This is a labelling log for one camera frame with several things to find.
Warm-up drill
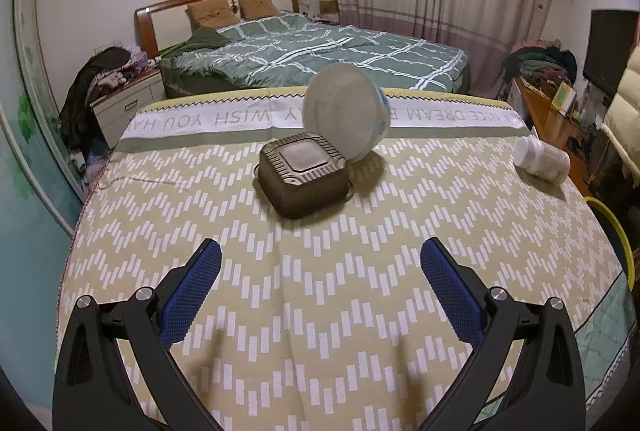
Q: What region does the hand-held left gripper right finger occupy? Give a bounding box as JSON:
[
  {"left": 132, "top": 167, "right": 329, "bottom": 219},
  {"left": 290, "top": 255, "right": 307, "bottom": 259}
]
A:
[{"left": 417, "top": 237, "right": 586, "bottom": 431}]

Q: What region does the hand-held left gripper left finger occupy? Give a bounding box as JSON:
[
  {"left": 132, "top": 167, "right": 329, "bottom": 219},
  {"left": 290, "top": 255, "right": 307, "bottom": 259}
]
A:
[{"left": 52, "top": 238, "right": 223, "bottom": 431}]

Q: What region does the brown plastic box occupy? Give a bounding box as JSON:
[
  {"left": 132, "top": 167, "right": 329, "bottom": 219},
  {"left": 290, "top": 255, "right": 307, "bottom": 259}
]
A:
[{"left": 256, "top": 134, "right": 357, "bottom": 219}]

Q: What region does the yellow rimmed trash bin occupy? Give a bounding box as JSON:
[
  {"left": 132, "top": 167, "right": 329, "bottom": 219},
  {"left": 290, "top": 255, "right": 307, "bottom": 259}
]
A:
[{"left": 585, "top": 197, "right": 636, "bottom": 292}]

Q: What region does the beige zigzag printed blanket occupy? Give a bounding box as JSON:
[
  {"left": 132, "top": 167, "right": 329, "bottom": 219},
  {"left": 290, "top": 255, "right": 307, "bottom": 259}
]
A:
[{"left": 57, "top": 88, "right": 628, "bottom": 431}]

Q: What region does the green quilted mat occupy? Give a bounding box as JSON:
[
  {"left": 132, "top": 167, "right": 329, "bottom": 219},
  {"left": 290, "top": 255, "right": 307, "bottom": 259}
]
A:
[{"left": 570, "top": 271, "right": 636, "bottom": 412}]

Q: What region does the white plastic bottle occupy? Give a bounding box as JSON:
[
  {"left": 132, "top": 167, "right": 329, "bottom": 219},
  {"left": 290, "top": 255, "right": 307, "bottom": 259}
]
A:
[{"left": 514, "top": 136, "right": 572, "bottom": 182}]

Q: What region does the wooden side desk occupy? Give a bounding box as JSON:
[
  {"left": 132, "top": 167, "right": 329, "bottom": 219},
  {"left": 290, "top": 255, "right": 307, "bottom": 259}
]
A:
[{"left": 510, "top": 78, "right": 601, "bottom": 196}]

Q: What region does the white nightstand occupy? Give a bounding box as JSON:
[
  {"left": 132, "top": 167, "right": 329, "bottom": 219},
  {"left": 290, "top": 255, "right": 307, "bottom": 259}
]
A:
[{"left": 91, "top": 71, "right": 166, "bottom": 146}]

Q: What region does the white cardboard box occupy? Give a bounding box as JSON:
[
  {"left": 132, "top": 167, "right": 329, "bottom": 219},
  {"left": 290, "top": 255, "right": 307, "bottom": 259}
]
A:
[{"left": 507, "top": 78, "right": 531, "bottom": 119}]

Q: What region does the white plastic bowl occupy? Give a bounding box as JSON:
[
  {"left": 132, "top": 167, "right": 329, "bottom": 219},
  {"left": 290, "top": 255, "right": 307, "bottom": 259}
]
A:
[{"left": 304, "top": 63, "right": 392, "bottom": 162}]

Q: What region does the pile of dark clothes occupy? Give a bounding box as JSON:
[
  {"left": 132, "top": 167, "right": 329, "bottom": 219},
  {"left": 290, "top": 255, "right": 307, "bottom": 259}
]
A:
[{"left": 59, "top": 47, "right": 132, "bottom": 149}]

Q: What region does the sliding door wardrobe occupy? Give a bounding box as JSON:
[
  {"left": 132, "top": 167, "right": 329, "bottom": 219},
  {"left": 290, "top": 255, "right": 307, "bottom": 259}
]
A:
[{"left": 0, "top": 0, "right": 86, "bottom": 232}]

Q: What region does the colourful clothes pile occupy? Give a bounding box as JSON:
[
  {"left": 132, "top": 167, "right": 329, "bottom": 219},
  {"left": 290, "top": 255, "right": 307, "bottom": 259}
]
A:
[{"left": 95, "top": 51, "right": 161, "bottom": 89}]

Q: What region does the dark green cloth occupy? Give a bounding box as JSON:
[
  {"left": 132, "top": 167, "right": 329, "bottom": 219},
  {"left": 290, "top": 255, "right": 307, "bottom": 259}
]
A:
[{"left": 160, "top": 27, "right": 231, "bottom": 62}]

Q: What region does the white padded chair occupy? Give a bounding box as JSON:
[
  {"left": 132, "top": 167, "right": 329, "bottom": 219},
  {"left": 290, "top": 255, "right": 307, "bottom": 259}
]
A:
[{"left": 600, "top": 56, "right": 640, "bottom": 186}]

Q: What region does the wooden bed headboard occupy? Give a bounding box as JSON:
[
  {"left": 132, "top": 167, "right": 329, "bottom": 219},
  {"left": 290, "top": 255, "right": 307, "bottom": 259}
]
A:
[{"left": 134, "top": 0, "right": 301, "bottom": 56}]

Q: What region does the green plaid duvet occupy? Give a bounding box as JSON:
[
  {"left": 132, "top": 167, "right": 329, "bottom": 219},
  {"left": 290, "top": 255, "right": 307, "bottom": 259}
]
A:
[{"left": 160, "top": 11, "right": 471, "bottom": 99}]

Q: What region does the brown pillow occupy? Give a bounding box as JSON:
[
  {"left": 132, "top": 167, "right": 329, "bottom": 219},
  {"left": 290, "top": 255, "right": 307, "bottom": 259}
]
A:
[
  {"left": 236, "top": 0, "right": 281, "bottom": 19},
  {"left": 185, "top": 0, "right": 241, "bottom": 32}
]

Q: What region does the black television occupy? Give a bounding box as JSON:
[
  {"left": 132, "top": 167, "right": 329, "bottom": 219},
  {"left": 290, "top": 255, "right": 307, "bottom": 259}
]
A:
[{"left": 582, "top": 9, "right": 640, "bottom": 99}]

